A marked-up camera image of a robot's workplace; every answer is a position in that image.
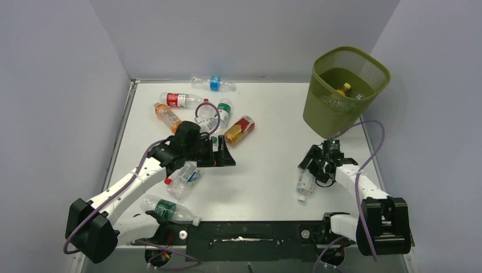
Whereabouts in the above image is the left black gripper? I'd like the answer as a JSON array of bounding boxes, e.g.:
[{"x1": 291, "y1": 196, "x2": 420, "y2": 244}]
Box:
[{"x1": 184, "y1": 135, "x2": 235, "y2": 168}]

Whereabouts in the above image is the clear water bottle blue cap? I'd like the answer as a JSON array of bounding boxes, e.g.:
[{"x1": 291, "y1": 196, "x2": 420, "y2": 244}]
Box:
[{"x1": 296, "y1": 169, "x2": 315, "y2": 202}]

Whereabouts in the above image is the amber tea bottle red label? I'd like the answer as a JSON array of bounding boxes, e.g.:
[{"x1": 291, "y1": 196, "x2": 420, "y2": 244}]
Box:
[{"x1": 224, "y1": 115, "x2": 255, "y2": 146}]

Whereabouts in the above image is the green tea bottle white cap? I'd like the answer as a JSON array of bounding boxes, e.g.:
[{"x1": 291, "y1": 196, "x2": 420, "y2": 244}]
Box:
[{"x1": 323, "y1": 98, "x2": 355, "y2": 114}]

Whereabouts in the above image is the orange drink bottle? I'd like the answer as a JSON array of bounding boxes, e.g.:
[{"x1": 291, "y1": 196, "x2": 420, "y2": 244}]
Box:
[{"x1": 154, "y1": 102, "x2": 182, "y2": 134}]

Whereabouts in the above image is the yellow honey pomelo drink bottle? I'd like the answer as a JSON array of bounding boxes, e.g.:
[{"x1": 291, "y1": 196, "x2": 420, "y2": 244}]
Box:
[{"x1": 328, "y1": 82, "x2": 351, "y2": 105}]

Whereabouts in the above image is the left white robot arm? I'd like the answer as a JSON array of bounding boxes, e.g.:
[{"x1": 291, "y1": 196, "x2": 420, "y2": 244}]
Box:
[{"x1": 63, "y1": 122, "x2": 236, "y2": 263}]

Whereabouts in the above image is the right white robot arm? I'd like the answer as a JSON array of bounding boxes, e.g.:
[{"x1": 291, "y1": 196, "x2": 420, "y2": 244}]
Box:
[{"x1": 298, "y1": 139, "x2": 412, "y2": 256}]

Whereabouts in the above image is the green mesh waste bin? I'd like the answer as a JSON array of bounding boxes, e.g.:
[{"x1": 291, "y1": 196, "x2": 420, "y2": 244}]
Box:
[{"x1": 302, "y1": 46, "x2": 391, "y2": 139}]

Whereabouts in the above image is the crushed clear bottle white cap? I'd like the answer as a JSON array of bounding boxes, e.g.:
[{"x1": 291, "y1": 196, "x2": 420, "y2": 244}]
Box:
[{"x1": 167, "y1": 162, "x2": 201, "y2": 202}]

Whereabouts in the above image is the clear bottle red label top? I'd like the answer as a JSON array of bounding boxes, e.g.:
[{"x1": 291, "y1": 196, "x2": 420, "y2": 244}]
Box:
[{"x1": 159, "y1": 92, "x2": 208, "y2": 109}]

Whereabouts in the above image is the clear bottle dark green label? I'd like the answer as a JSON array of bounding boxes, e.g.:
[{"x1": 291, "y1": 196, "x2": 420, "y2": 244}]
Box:
[{"x1": 140, "y1": 195, "x2": 201, "y2": 226}]

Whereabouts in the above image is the clear bottle blue label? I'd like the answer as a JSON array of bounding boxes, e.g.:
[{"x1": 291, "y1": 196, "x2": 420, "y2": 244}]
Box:
[{"x1": 190, "y1": 75, "x2": 236, "y2": 92}]

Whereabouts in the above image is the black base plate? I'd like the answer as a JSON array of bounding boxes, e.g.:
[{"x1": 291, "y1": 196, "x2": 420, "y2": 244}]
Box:
[{"x1": 133, "y1": 221, "x2": 352, "y2": 266}]

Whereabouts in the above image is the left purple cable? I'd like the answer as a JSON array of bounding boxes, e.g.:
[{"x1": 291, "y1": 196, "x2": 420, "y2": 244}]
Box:
[{"x1": 63, "y1": 101, "x2": 222, "y2": 271}]

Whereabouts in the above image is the aluminium frame rail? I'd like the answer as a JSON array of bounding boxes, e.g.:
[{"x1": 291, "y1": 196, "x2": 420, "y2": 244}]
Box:
[{"x1": 70, "y1": 239, "x2": 418, "y2": 272}]

